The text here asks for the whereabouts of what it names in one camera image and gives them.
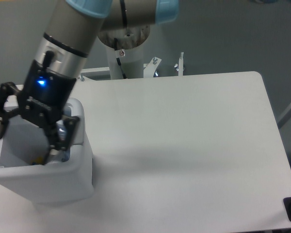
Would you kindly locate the white bracket with bolt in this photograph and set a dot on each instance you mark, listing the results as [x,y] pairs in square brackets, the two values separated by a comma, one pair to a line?
[151,69]

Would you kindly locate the crushed clear plastic bottle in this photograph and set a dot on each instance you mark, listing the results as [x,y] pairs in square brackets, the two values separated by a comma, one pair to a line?
[62,156]

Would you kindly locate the white trash can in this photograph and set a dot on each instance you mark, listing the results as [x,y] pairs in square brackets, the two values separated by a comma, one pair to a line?
[68,181]

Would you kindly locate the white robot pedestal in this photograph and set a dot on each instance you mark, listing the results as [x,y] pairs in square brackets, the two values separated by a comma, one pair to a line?
[125,51]

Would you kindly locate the white metal frame left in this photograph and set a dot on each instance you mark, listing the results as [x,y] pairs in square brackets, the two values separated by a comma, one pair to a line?
[96,74]

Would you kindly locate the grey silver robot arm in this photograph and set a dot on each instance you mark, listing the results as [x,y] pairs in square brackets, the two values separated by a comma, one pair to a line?
[61,55]

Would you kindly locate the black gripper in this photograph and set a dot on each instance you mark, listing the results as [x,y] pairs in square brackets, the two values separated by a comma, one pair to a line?
[41,102]

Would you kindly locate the white post with wingnut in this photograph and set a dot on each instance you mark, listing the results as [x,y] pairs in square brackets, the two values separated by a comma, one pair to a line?
[179,67]

